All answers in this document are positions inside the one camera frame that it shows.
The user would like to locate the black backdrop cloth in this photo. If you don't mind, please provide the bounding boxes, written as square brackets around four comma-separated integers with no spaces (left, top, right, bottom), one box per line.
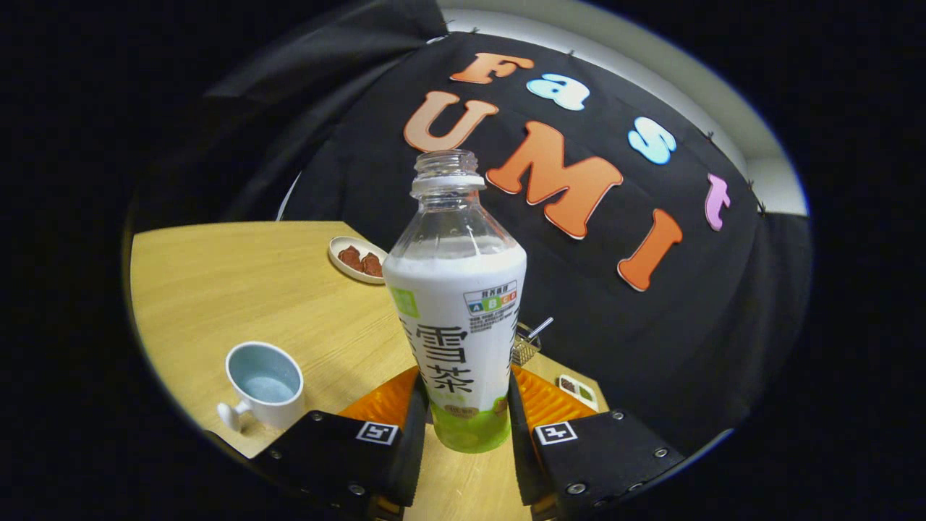
[134,0,812,455]

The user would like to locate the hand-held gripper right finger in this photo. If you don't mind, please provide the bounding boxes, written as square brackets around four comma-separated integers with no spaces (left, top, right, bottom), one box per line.
[506,365,686,519]

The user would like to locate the white cup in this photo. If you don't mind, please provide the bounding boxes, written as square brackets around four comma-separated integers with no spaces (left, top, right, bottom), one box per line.
[217,342,306,433]

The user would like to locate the metal wire utensil holder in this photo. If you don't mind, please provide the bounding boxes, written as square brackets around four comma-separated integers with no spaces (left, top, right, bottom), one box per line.
[511,329,542,366]

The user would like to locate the small white plate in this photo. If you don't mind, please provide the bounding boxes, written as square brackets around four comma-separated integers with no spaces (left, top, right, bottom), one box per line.
[328,236,390,285]

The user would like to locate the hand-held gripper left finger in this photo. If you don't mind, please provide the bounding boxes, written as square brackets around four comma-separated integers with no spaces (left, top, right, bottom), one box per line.
[253,365,429,521]

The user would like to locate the white green juice bottle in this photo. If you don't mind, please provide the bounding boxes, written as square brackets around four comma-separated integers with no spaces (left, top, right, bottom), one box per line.
[382,150,527,454]

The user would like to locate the wooden table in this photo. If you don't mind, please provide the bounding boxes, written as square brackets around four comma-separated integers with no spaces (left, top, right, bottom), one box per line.
[130,221,612,521]

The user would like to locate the white divided bean dish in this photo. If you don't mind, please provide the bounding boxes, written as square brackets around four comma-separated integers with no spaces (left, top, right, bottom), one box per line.
[557,374,600,412]

